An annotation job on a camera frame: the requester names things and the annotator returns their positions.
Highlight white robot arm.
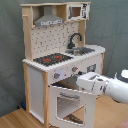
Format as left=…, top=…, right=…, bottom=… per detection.
left=76, top=72, right=128, bottom=104

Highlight grey range hood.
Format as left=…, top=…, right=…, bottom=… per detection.
left=34, top=5, right=64, bottom=27

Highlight metal sink basin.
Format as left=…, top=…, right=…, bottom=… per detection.
left=66, top=47, right=94, bottom=56

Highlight black stovetop red burners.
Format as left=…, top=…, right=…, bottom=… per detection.
left=34, top=53, right=71, bottom=66

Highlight stove knob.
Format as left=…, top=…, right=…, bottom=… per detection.
left=54, top=73, right=60, bottom=79
left=72, top=66, right=78, bottom=72

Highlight white oven door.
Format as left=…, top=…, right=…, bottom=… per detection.
left=49, top=86, right=96, bottom=128

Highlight wooden toy kitchen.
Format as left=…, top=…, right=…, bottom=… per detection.
left=22, top=2, right=105, bottom=128

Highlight black faucet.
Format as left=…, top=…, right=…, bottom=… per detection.
left=67, top=33, right=82, bottom=49

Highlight right stove knob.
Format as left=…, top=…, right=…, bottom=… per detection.
left=72, top=66, right=78, bottom=72

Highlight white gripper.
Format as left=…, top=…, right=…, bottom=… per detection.
left=76, top=72, right=108, bottom=95

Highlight toy microwave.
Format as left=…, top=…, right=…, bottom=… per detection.
left=67, top=3, right=89, bottom=21

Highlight white cabinet door dispenser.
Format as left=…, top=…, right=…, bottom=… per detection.
left=80, top=55, right=102, bottom=74

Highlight left stove knob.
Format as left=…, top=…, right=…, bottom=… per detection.
left=54, top=73, right=60, bottom=79

